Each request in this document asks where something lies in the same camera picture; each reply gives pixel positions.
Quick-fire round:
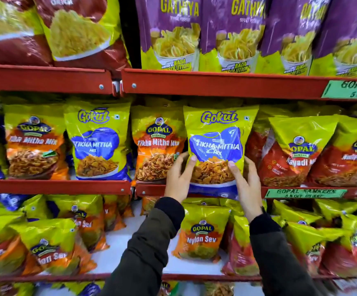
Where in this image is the person's right hand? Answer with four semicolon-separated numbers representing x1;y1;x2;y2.
228;156;264;223

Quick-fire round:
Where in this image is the person's left hand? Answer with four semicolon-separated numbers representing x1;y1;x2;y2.
164;152;198;204

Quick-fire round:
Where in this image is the person's left forearm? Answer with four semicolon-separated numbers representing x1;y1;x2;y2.
99;197;186;296

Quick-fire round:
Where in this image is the person's right forearm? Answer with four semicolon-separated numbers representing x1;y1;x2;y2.
249;212;322;296

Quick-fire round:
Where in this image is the yellow red snack packet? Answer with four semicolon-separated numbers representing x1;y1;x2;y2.
245;111;272;171
258;115;340;187
307;116;357;187

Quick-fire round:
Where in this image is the yellow orange snack packet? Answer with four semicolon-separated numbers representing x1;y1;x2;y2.
131;105;187;184
4;104;70;181
172;203;231;263

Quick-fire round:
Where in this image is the long green price tag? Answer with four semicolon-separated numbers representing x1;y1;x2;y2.
264;188;348;199

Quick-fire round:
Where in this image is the white shelf board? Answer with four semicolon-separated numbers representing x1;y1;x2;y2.
37;199;260;276

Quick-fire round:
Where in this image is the pile of yellow red packets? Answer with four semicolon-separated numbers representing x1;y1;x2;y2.
221;199;357;278

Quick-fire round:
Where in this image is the purple yellow snack packet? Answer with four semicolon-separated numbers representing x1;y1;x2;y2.
135;0;202;72
199;0;267;74
255;0;331;76
309;0;357;78

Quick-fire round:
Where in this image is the pile of yellow orange packets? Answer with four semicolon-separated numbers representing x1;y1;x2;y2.
0;194;135;276

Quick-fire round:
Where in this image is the maroon yellow snack packet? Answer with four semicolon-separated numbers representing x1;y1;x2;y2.
0;0;54;67
32;0;132;71

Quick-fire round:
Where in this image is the red metal shelf rail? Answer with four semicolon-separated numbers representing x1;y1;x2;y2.
0;179;132;195
0;272;357;283
121;68;357;101
135;183;357;200
0;64;115;96

